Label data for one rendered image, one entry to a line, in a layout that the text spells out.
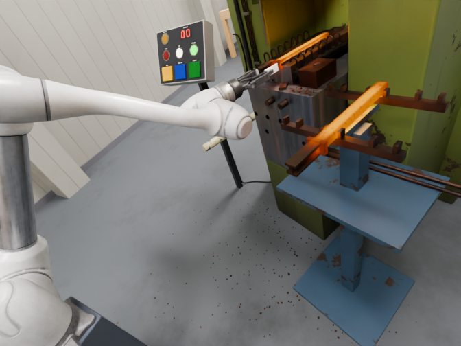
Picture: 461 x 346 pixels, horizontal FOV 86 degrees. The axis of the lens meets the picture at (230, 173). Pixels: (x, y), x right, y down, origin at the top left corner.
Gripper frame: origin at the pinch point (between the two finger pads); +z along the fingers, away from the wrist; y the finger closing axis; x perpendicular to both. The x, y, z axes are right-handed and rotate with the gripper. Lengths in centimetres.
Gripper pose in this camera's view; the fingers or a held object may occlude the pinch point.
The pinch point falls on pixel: (267, 69)
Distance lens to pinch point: 110.1
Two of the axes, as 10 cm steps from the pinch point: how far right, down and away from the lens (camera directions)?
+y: 5.8, 3.8, -7.3
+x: -2.8, -7.4, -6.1
